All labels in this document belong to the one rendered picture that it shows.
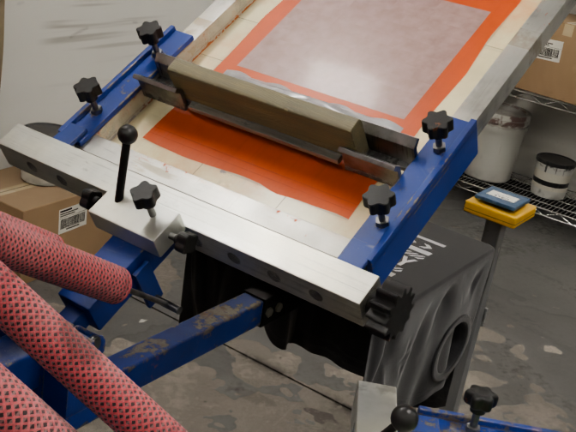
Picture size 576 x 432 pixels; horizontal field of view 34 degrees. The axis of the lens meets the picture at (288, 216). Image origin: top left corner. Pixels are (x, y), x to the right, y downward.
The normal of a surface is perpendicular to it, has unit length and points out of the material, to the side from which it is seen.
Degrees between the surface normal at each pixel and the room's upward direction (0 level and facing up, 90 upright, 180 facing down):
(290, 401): 0
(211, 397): 0
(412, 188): 32
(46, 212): 88
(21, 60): 90
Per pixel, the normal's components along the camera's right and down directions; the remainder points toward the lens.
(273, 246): -0.17, -0.66
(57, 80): 0.80, 0.33
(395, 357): 0.61, 0.56
